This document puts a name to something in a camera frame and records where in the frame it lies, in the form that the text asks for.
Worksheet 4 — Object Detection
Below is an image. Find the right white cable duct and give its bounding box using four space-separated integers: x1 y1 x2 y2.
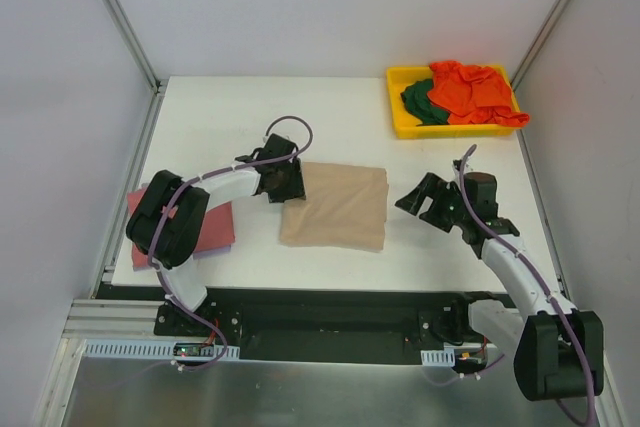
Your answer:
420 349 456 368

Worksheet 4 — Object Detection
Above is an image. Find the aluminium frame post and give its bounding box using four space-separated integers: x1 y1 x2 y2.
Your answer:
102 0 164 94
511 0 573 90

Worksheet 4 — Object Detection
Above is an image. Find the left white cable duct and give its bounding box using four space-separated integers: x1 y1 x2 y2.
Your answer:
84 340 240 362

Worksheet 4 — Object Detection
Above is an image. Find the white cable duct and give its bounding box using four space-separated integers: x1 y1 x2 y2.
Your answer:
84 340 240 362
420 349 456 368

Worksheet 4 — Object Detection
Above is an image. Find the green t-shirt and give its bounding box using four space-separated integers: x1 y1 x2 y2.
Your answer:
401 79 450 126

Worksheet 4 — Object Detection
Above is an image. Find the yellow plastic bin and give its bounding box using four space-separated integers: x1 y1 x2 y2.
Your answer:
386 65 519 140

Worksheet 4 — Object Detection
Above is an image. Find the left aluminium frame post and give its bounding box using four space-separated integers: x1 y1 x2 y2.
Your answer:
102 0 164 94

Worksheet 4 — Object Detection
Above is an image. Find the front aluminium frame rail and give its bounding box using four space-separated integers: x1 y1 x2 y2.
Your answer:
62 297 171 349

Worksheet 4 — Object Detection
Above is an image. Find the beige t-shirt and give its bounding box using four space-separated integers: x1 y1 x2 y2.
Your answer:
279 162 389 252

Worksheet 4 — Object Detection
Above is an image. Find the folded red t-shirt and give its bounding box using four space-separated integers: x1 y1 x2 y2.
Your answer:
127 188 236 271

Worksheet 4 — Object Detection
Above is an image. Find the orange t-shirt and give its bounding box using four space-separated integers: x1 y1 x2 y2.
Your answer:
427 61 530 128

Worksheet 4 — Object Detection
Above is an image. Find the aluminium side rail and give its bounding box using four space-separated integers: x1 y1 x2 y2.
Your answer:
88 85 164 299
515 83 570 294

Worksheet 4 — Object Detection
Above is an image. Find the right aluminium side rail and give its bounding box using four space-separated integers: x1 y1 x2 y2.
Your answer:
515 83 570 294

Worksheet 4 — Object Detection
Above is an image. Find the left aluminium side rail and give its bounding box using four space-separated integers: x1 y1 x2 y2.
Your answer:
88 85 164 299

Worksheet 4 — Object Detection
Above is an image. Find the right aluminium frame post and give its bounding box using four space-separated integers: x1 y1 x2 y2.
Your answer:
511 0 573 90

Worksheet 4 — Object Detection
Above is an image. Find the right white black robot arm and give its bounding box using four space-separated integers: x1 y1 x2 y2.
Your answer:
395 172 604 401

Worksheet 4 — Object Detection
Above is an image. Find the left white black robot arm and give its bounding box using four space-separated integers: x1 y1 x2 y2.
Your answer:
125 134 305 336

